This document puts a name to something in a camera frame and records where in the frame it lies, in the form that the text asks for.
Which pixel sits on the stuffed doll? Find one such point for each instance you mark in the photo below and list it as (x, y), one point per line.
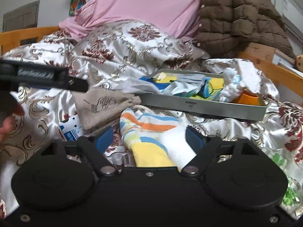
(299, 63)

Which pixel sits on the brown quilted jacket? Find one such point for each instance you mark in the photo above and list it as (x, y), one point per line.
(226, 27)

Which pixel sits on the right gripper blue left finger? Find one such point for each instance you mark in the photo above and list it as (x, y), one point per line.
(93, 148)

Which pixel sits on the white blue knitted sock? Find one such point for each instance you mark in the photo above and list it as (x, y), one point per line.
(240, 75)

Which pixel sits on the orange knitted cup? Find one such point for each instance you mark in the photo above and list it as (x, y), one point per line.
(247, 98)

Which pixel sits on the pink sheet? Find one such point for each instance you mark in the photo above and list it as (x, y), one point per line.
(177, 18)

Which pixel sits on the blue white packet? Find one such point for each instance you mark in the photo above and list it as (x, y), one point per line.
(71, 129)

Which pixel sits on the wooden box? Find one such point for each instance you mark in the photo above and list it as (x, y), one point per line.
(269, 54)

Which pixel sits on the clear plastic container red lid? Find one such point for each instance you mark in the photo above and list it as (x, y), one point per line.
(120, 157)

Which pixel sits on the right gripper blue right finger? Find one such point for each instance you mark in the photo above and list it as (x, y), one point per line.
(205, 148)

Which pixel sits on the jar of green paper stars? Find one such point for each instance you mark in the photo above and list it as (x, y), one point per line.
(292, 200)

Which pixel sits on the floral satin bedspread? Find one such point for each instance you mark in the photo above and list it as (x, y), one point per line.
(47, 181)

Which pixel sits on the wooden bed frame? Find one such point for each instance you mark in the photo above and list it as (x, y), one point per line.
(278, 74)

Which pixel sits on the striped colourful towel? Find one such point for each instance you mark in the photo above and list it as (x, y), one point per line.
(155, 140)

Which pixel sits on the beige burlap drawstring bag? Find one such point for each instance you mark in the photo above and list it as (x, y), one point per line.
(98, 107)

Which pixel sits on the person's hand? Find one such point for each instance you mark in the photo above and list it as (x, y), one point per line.
(8, 124)

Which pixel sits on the colourful wall picture lower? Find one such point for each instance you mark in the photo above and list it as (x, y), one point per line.
(75, 5)

